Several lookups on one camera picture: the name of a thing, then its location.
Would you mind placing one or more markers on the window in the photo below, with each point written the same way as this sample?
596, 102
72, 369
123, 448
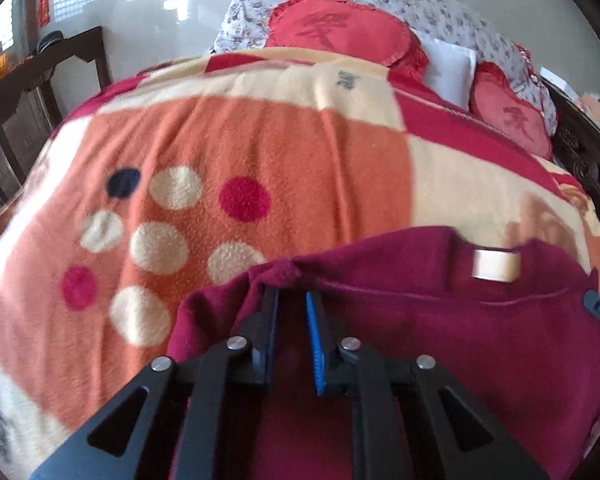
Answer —
0, 25

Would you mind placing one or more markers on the floral pillow with red trim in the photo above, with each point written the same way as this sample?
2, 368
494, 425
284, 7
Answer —
542, 100

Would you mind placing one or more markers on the dark hat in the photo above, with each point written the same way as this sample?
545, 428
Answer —
50, 42

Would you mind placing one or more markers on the dark red knit sweater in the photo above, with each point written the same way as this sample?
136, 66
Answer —
455, 340

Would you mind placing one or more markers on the red heart-shaped pillow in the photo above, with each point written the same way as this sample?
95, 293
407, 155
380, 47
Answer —
510, 110
340, 30

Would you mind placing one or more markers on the dark wooden side table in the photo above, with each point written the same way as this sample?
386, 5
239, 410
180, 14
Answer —
25, 85

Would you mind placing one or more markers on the white box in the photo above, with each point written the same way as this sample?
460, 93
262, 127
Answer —
557, 82

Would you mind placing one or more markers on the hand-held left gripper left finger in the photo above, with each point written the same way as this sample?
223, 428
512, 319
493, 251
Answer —
272, 330

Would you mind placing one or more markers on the large floral pillow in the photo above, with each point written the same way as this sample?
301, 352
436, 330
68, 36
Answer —
430, 5

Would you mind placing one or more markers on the white pillow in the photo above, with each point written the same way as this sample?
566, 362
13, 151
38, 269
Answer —
450, 70

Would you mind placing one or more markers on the small floral pillow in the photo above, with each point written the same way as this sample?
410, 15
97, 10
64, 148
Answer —
245, 15

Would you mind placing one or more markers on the orange red printed blanket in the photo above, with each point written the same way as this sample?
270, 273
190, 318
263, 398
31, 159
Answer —
230, 125

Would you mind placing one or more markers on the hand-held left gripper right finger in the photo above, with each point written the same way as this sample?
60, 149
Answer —
316, 340

